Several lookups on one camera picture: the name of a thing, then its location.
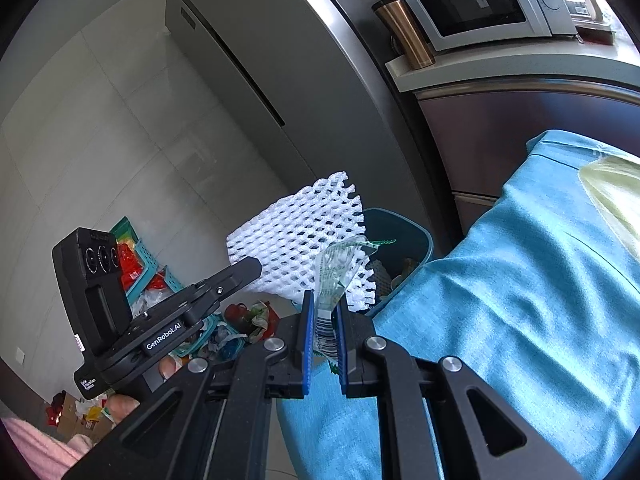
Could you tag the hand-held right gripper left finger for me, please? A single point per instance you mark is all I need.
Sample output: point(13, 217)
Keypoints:
point(307, 345)

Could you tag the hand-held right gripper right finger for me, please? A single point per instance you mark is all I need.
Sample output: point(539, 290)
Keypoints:
point(341, 350)

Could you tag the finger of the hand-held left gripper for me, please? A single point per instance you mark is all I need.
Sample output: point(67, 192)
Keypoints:
point(230, 277)

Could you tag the clear plastic wrapper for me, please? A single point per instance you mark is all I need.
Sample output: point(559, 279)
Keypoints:
point(335, 270)

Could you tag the blue trash bin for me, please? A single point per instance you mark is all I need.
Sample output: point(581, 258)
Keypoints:
point(415, 240)

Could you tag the person's left forearm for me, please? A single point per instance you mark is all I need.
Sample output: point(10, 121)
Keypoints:
point(40, 445)

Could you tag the person's left hand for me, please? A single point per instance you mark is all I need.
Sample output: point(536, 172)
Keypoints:
point(122, 407)

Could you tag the red plastic bag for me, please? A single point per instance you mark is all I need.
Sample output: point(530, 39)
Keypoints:
point(250, 317)

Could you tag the teal plastic storage rack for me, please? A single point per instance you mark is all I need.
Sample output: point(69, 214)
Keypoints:
point(150, 270)

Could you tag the blue floral tablecloth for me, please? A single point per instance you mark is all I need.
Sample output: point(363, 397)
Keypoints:
point(500, 285)

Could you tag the grey refrigerator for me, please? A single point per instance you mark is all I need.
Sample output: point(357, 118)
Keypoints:
point(280, 35)

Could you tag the kitchen counter cabinet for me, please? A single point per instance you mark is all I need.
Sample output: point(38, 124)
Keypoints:
point(500, 125)

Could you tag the copper thermos mug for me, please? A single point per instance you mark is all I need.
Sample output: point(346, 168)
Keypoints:
point(407, 30)

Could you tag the white microwave oven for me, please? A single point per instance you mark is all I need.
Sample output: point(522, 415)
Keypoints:
point(475, 0)

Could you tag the dark red food container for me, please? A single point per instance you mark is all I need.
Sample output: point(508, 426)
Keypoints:
point(595, 32)

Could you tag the white wall outlet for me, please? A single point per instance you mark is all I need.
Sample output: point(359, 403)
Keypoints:
point(20, 355)

